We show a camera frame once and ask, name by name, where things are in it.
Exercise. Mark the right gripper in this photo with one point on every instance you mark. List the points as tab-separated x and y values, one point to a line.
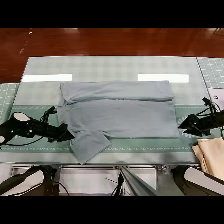
190	125

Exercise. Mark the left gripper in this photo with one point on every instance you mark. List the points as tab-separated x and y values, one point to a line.
60	132

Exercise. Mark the grey-blue T-shirt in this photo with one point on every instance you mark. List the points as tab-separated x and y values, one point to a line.
120	113

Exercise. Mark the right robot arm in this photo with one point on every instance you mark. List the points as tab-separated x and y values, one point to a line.
213	120

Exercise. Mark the beige garment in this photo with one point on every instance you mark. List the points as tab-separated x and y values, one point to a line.
213	156

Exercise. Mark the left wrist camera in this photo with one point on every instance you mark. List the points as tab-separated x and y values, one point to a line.
48	112

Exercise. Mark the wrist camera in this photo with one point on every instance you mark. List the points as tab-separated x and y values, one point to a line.
48	112
208	103

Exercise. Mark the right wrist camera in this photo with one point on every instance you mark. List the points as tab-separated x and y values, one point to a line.
208	103

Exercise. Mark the silver frame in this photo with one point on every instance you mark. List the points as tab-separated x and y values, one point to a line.
141	185

